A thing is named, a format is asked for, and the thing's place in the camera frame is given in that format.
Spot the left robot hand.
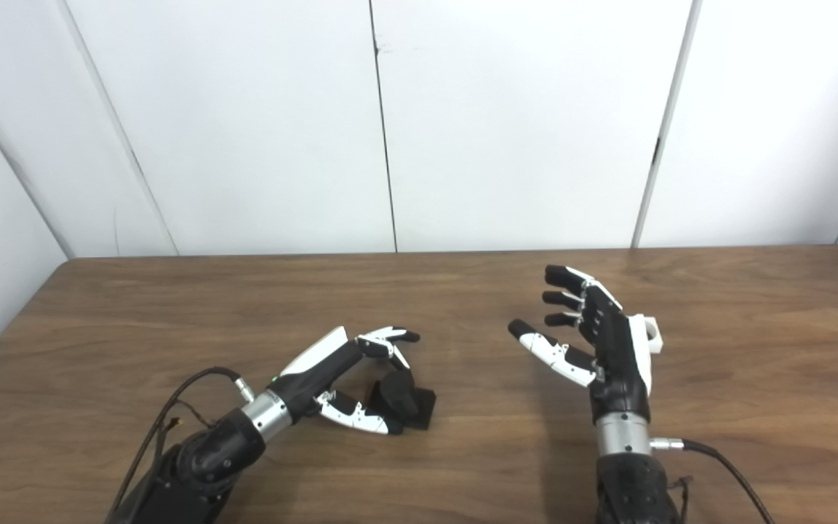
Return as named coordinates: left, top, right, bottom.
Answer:
left=268, top=325, right=421, bottom=436

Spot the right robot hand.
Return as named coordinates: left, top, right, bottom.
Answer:
left=507, top=264, right=654, bottom=425

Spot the white square piece with hole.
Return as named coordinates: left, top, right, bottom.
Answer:
left=628, top=313, right=663, bottom=355

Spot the black peg with square base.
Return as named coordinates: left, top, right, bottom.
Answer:
left=367, top=369, right=437, bottom=433

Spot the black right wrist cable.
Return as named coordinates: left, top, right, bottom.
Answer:
left=650, top=437, right=778, bottom=524

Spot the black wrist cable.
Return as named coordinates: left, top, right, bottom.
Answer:
left=108, top=366, right=255, bottom=524
left=650, top=437, right=778, bottom=524

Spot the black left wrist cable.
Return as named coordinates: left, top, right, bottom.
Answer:
left=108, top=366, right=255, bottom=524

